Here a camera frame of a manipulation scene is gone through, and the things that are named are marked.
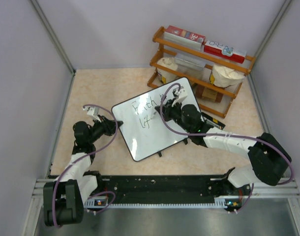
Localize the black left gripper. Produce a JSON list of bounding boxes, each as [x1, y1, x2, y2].
[[88, 115, 123, 144]]

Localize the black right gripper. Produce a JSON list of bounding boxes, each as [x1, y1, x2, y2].
[[156, 98, 192, 133]]

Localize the white whiteboard black frame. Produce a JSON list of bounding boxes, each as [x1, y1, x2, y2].
[[111, 77, 199, 162]]

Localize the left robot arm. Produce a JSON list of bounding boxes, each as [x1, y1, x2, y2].
[[43, 115, 123, 226]]

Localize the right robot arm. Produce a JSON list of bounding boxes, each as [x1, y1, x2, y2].
[[155, 99, 292, 195]]

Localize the white paper bag left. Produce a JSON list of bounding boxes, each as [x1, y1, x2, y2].
[[156, 57, 178, 84]]

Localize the white paper bag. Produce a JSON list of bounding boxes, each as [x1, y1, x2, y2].
[[210, 64, 245, 88], [156, 57, 178, 84]]

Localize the brown scouring pad pack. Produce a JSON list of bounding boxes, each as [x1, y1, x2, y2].
[[195, 85, 223, 103]]

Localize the black yellow drink can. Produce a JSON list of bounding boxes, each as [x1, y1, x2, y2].
[[201, 112, 226, 130]]

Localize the clear plastic box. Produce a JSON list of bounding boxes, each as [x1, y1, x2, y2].
[[175, 54, 206, 73]]

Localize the orange wooden shelf rack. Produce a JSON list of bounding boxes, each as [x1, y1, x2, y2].
[[147, 27, 256, 118]]

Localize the white paper bag right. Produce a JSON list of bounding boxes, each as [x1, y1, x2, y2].
[[210, 64, 245, 88]]

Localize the red white box left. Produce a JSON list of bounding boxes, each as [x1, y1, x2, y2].
[[163, 26, 206, 51]]

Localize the red white box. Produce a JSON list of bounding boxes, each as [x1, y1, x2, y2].
[[163, 26, 206, 51], [204, 40, 247, 63]]

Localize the red white box right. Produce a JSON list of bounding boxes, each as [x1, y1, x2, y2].
[[204, 40, 247, 63]]

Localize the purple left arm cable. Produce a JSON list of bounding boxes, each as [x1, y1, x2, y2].
[[53, 105, 119, 228]]

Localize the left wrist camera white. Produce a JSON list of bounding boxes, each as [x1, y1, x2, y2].
[[83, 106, 99, 120]]

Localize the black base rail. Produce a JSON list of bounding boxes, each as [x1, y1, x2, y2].
[[89, 175, 251, 204]]

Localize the grey cable duct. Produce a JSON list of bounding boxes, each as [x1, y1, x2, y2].
[[84, 196, 241, 211]]

